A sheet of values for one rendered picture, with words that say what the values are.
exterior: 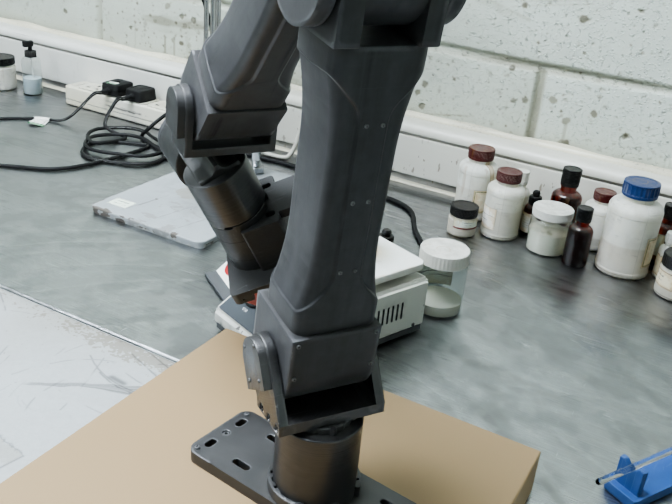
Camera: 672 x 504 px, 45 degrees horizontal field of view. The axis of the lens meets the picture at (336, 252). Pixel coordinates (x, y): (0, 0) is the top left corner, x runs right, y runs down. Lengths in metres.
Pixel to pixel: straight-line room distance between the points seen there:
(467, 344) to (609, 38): 0.54
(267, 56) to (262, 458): 0.30
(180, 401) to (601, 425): 0.41
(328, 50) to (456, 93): 0.91
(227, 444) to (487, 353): 0.36
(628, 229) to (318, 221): 0.70
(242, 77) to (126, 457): 0.30
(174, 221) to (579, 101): 0.62
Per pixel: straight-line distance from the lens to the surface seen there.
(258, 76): 0.60
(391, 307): 0.88
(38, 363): 0.87
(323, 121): 0.47
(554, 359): 0.94
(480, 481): 0.68
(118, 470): 0.66
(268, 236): 0.71
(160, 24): 1.65
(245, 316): 0.86
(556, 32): 1.28
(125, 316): 0.94
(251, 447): 0.66
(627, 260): 1.15
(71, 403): 0.81
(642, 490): 0.76
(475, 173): 1.23
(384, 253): 0.90
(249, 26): 0.57
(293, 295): 0.53
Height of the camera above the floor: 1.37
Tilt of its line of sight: 25 degrees down
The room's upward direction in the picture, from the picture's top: 5 degrees clockwise
